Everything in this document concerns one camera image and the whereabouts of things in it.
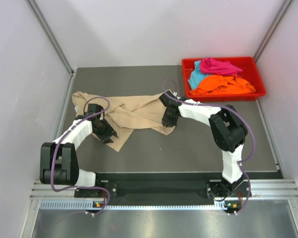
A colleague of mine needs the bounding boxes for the aluminium front rail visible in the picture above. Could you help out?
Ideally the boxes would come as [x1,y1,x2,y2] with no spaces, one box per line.
[30,179,298,212]

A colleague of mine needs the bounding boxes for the orange t shirt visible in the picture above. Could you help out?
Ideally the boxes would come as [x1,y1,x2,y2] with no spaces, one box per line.
[190,75,256,96]

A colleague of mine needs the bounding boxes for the right aluminium corner post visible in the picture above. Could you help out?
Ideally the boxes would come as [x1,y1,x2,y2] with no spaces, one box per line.
[253,0,294,62]

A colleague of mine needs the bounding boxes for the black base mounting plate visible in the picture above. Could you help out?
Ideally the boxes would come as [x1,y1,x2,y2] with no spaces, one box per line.
[74,171,251,206]

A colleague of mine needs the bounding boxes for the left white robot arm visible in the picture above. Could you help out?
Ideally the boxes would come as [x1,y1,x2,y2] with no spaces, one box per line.
[40,104,118,197]

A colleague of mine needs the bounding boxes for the aluminium corner post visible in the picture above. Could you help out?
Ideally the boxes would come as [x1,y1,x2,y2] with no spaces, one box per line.
[26,0,74,75]
[253,0,294,62]

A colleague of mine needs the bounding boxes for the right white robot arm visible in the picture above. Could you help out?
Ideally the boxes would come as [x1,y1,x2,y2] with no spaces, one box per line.
[159,91,248,201]

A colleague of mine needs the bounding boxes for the light blue t shirt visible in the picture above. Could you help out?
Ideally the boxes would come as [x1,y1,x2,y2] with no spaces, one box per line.
[188,60,208,90]

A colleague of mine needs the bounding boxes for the left aluminium corner post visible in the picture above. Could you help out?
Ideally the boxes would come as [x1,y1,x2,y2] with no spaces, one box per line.
[26,0,74,75]

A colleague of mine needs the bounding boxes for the pink t shirt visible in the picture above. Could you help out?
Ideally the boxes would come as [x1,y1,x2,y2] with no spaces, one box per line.
[200,58,243,76]

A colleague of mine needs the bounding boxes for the red plastic bin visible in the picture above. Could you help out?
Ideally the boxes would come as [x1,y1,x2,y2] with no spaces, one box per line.
[182,57,266,102]

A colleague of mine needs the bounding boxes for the beige t shirt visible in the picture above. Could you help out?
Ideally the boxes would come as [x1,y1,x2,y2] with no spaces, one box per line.
[71,91,176,152]

